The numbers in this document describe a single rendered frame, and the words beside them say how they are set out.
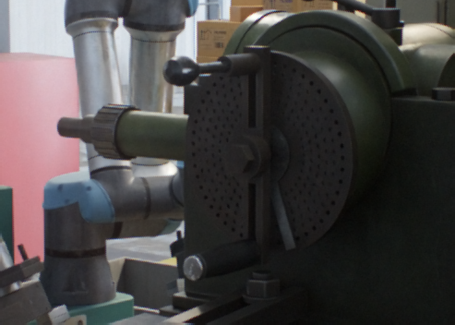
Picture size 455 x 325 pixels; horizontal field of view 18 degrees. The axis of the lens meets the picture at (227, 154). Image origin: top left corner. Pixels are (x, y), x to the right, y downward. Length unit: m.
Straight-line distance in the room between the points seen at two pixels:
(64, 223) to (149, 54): 0.35
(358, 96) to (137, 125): 0.24
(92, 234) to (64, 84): 3.12
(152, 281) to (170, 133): 2.42
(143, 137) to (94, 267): 1.27
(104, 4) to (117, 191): 0.33
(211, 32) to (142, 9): 7.61
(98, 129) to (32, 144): 4.27
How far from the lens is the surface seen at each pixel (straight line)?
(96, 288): 2.69
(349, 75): 1.34
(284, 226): 1.32
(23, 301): 2.14
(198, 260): 1.25
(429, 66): 1.40
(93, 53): 2.54
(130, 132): 1.45
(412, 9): 1.72
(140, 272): 3.85
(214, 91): 1.35
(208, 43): 10.24
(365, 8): 1.43
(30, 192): 5.76
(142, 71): 2.65
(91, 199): 2.47
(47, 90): 5.74
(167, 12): 2.61
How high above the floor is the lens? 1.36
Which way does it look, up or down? 8 degrees down
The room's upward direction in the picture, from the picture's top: straight up
